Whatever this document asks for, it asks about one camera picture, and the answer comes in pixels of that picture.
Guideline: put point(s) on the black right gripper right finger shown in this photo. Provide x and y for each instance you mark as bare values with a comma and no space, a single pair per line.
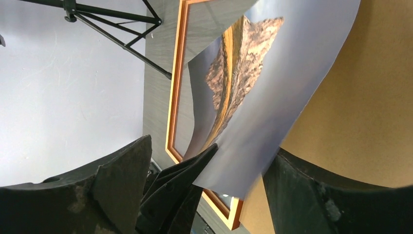
304,198

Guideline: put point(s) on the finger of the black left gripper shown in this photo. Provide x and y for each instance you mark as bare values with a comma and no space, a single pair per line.
184,211
165,190

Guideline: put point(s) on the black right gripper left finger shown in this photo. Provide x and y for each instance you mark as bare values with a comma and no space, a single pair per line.
101,197

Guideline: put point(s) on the copper picture frame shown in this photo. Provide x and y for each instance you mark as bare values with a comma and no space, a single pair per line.
229,216

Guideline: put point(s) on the mountain landscape photo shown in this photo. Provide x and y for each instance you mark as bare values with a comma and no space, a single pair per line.
250,85

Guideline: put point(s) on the brown cardboard backing board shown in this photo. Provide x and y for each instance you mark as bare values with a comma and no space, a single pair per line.
359,122

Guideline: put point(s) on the black perforated music stand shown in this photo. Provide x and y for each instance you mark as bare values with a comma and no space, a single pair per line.
117,19

